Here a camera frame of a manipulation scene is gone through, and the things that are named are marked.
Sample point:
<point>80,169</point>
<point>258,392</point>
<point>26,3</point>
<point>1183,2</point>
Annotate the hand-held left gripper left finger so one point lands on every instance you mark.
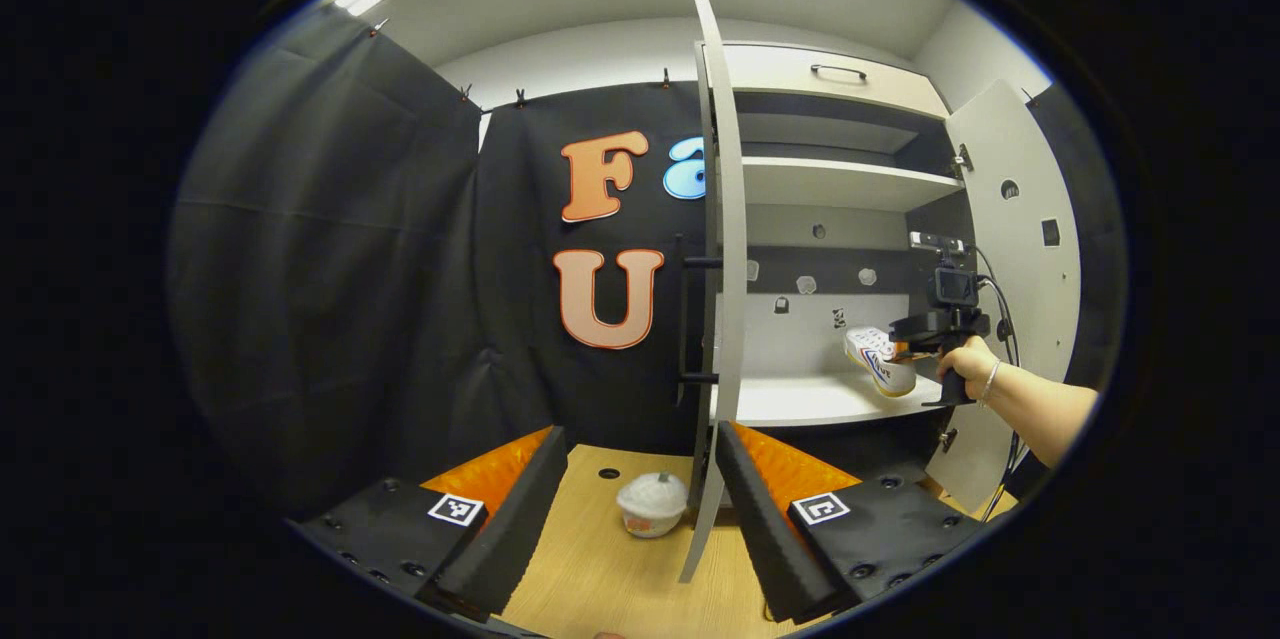
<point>515,529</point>

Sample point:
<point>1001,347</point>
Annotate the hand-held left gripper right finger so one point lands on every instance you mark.
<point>765,529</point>

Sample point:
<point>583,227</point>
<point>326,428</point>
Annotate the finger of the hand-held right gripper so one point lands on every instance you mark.
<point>908,353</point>

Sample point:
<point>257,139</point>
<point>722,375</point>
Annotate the white canvas shoe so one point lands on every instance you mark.
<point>880,364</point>

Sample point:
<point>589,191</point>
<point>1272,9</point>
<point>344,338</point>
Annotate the white shoe cabinet door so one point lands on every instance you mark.
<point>1045,319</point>
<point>730,269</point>

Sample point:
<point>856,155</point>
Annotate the white shoe cabinet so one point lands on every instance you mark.
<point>800,339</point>

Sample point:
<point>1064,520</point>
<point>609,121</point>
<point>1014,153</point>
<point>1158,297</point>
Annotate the white cabinet shelf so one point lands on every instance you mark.
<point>840,184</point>

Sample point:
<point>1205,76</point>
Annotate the white cabinet drawer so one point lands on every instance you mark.
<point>780,74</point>

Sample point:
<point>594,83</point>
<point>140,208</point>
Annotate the white lidded bowl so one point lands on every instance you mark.
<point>652,504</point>

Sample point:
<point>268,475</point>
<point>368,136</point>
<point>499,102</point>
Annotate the black backdrop cloth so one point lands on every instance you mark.
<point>330,269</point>

